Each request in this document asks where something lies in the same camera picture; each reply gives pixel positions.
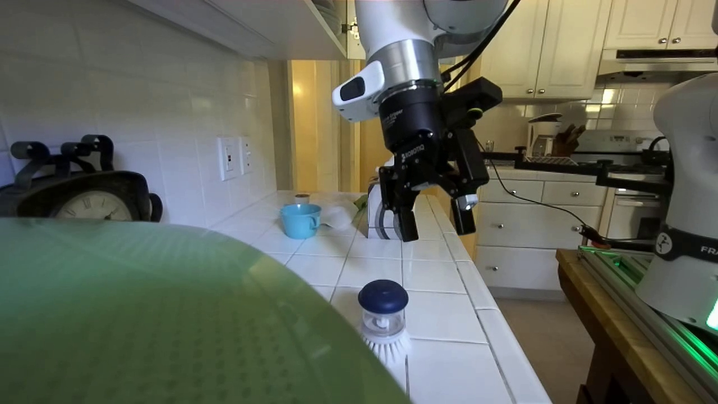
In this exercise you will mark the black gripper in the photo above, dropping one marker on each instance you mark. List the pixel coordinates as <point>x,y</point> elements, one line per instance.
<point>416,124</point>

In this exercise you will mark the blue capped white brush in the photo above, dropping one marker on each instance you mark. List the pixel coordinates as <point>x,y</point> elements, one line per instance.
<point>382,322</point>

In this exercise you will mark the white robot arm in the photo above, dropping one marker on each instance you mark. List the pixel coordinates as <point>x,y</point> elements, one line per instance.
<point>395,30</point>

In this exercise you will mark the cream kitchen drawer cabinet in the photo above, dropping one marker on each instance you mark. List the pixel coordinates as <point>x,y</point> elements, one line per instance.
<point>524,254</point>

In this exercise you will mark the white top cabinet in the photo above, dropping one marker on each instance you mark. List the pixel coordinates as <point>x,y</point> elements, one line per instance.
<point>262,22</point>

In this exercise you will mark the cream cabinet above hood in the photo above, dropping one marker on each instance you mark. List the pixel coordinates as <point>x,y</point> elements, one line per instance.
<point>662,22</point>

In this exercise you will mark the white crumpled cloth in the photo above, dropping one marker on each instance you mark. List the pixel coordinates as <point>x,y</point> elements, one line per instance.
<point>338,216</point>

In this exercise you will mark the white coffee maker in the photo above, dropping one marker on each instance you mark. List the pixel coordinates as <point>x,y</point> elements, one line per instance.
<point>542,135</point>

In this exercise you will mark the small white pod cup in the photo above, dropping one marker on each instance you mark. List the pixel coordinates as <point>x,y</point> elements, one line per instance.
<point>301,197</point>

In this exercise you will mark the blue mug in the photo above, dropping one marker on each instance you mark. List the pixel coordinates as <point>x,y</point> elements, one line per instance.
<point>299,221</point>

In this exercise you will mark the wooden knife block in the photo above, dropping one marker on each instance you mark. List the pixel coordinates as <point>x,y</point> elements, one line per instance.
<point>572,138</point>

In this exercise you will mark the white stove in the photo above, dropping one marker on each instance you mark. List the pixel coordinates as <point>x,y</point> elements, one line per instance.
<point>630,216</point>

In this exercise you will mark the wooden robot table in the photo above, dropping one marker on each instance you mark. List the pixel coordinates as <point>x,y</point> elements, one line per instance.
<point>613,322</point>

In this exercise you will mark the white range hood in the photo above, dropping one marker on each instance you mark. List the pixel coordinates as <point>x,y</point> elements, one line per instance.
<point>659,61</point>

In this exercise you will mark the black mantel clock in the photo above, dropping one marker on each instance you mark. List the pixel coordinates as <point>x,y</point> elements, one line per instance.
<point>82,197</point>

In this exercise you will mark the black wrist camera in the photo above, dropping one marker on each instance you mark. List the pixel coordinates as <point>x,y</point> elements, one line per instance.
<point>478,96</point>

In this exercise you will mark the cream double door wall cabinet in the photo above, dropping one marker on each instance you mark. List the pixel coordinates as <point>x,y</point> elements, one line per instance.
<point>553,46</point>

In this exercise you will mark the white wall outlet right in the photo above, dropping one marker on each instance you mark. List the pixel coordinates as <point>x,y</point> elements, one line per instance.
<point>245,155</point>

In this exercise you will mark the metal mounting rail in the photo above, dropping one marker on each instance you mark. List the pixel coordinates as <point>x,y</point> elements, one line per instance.
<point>673,337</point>

